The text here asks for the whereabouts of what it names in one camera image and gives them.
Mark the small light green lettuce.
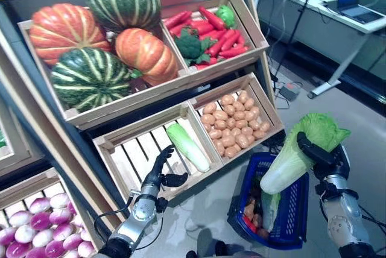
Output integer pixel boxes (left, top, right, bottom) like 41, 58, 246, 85
214, 4, 238, 28

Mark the wooden potato crate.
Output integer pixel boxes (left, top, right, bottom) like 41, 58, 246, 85
188, 72, 286, 167

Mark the wooden turnip crate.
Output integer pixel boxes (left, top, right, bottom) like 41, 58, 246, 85
0, 168, 102, 258

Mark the grey power box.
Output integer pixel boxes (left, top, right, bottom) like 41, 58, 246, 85
279, 83, 302, 102

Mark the oblong orange pumpkin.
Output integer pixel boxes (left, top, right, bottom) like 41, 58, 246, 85
115, 28, 179, 86

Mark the red bell pepper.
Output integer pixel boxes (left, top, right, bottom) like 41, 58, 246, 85
242, 215, 257, 233

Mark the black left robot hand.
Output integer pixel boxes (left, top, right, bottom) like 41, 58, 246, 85
141, 144, 189, 194

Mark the green white napa cabbage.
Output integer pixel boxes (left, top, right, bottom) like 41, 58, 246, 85
261, 191, 281, 233
259, 112, 352, 195
166, 123, 210, 172

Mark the wide wooden pumpkin crate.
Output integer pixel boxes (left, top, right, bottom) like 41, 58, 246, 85
17, 18, 191, 131

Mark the black tripod stand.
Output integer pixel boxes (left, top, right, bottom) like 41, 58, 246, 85
270, 0, 323, 83

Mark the large orange pumpkin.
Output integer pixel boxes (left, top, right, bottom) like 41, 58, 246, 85
29, 3, 112, 66

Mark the red orange carrot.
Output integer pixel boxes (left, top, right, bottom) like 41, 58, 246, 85
164, 10, 193, 30
198, 6, 227, 31
217, 46, 250, 59
220, 30, 242, 52
207, 28, 236, 57

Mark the purple white turnip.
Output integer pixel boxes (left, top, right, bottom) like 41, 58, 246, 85
29, 197, 51, 214
14, 224, 37, 244
52, 223, 75, 241
32, 229, 54, 248
8, 210, 33, 227
49, 192, 71, 209
30, 212, 51, 230
0, 227, 16, 246
49, 208, 72, 225
62, 233, 84, 250

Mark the green striped pumpkin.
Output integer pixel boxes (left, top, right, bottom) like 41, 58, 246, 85
86, 0, 162, 33
50, 47, 133, 113

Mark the blue plastic shopping basket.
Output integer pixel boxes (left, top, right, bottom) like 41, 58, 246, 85
226, 152, 310, 250

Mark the dark green broccoli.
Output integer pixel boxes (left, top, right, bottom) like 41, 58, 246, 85
174, 27, 218, 66

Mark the wooden pepper crate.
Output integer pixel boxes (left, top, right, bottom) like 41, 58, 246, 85
0, 96, 46, 177

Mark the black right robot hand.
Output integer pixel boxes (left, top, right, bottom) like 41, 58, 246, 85
296, 131, 350, 181

